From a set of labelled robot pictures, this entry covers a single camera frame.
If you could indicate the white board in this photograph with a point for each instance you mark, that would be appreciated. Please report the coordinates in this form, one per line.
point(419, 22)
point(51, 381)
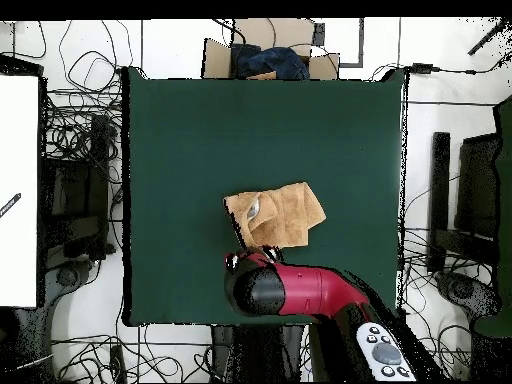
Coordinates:
point(18, 160)

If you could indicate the black marker strip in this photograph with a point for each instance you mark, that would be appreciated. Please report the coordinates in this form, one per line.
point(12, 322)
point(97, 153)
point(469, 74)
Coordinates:
point(10, 204)

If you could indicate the grey metal frame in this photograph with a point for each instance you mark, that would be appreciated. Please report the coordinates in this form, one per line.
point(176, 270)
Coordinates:
point(361, 40)

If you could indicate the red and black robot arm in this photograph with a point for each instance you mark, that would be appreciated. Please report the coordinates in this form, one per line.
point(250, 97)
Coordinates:
point(316, 288)

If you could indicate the dark green table cloth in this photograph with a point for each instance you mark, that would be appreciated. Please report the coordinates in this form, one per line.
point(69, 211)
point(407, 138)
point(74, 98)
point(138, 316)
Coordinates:
point(180, 140)

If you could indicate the tan terry towel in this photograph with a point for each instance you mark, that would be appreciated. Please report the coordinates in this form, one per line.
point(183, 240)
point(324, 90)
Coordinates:
point(288, 216)

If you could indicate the black slanted rod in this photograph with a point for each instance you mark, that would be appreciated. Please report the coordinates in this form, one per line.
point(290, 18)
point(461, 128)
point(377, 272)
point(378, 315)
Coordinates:
point(486, 40)

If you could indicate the black power strip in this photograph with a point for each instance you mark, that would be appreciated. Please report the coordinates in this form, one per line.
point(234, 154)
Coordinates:
point(118, 364)

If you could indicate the brown cardboard box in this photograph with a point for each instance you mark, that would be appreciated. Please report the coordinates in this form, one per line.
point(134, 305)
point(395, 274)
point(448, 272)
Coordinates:
point(216, 60)

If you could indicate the dark blue garment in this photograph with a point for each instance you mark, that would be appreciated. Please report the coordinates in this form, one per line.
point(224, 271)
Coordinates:
point(276, 62)

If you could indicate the dark green fabric panel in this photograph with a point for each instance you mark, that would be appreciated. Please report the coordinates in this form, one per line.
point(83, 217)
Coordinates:
point(504, 240)

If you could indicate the black upright bar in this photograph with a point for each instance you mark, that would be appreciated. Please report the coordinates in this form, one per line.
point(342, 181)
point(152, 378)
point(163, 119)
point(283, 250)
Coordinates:
point(439, 180)

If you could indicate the black power adapter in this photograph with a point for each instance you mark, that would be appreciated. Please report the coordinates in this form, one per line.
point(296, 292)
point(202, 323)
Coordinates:
point(422, 68)

